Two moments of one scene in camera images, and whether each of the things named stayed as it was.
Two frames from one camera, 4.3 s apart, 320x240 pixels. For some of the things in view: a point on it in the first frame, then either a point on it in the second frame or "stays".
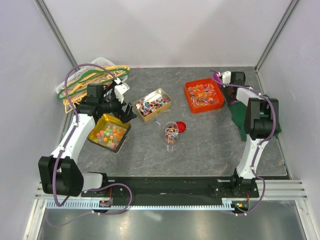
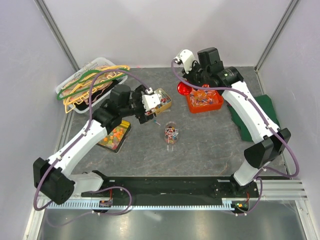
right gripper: [227, 98] to [195, 65]
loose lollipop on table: [155, 120] stays
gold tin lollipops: [153, 104] stays
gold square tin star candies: [110, 132] stays
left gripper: [127, 115] to [142, 117]
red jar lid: [182, 126] to [183, 88]
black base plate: [174, 190] stays
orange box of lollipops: [203, 95] stays
